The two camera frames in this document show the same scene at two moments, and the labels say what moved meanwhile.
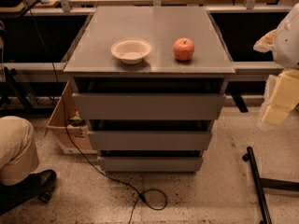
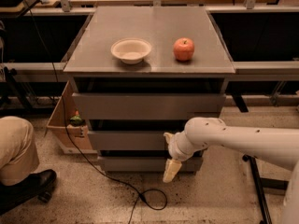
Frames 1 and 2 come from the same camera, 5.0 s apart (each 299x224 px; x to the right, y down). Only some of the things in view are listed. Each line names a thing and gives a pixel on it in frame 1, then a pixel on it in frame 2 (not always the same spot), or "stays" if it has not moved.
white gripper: [288, 44] to [175, 149]
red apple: [183, 49] stays
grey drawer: [150, 140] stays
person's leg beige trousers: [19, 155] stays
